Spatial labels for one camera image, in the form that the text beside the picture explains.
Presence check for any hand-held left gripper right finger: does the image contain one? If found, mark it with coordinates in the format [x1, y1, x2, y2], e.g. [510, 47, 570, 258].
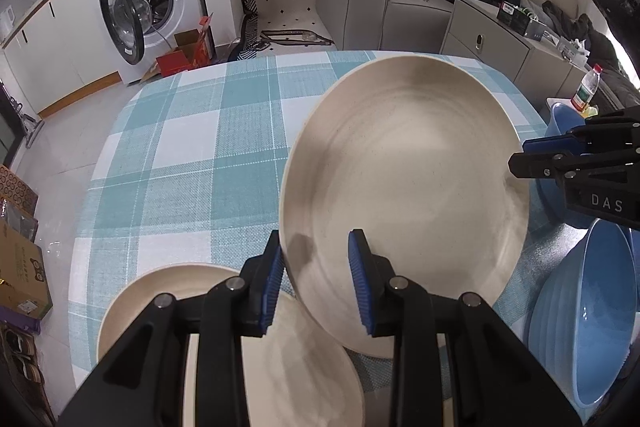
[347, 228, 583, 427]

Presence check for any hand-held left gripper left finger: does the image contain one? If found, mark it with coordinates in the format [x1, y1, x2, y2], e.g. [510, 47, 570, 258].
[57, 229, 287, 427]

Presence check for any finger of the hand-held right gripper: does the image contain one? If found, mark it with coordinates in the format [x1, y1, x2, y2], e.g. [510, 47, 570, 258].
[507, 151, 640, 182]
[522, 107, 640, 155]

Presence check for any blue bowl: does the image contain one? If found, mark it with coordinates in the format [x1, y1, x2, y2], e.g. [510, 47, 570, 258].
[535, 102, 601, 230]
[527, 217, 640, 413]
[625, 228, 640, 308]

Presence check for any beige plate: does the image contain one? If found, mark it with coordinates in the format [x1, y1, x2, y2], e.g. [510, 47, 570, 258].
[278, 54, 532, 360]
[96, 263, 366, 427]

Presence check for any clear water bottle red cap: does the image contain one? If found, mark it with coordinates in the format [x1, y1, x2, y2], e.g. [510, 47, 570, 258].
[570, 64, 604, 112]

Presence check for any white tissue pack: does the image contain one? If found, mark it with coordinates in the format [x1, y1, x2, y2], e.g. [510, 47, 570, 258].
[557, 38, 588, 66]

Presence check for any dark green coat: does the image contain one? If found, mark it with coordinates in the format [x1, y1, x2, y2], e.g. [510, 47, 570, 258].
[542, 0, 640, 98]

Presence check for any grey side cabinet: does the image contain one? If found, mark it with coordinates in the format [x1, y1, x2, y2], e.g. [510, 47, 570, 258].
[441, 0, 588, 100]

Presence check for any black cardboard box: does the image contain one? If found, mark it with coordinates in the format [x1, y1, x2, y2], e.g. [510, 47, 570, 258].
[496, 2, 543, 38]

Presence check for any red open cardboard box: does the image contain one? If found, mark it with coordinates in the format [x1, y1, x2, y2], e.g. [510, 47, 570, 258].
[156, 16, 216, 78]

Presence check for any brown printed cardboard box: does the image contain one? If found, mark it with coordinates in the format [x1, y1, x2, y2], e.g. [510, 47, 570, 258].
[0, 219, 54, 320]

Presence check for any group of assorted shoes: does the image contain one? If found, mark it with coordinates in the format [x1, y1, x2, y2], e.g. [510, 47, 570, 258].
[0, 324, 46, 390]

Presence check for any patterned brown cardboard box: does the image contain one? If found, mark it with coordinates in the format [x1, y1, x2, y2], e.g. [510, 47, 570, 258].
[0, 164, 40, 220]

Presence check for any black white patterned rug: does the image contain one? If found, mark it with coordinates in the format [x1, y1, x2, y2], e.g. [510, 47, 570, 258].
[227, 0, 337, 62]

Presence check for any floor mop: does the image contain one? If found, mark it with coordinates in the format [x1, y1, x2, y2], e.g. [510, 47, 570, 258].
[7, 97, 46, 148]

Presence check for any black framed glass door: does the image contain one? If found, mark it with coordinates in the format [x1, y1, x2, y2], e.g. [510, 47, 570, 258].
[0, 79, 23, 168]

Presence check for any white kitchen counter cabinet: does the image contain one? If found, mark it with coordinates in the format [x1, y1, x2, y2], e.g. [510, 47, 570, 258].
[0, 0, 123, 118]

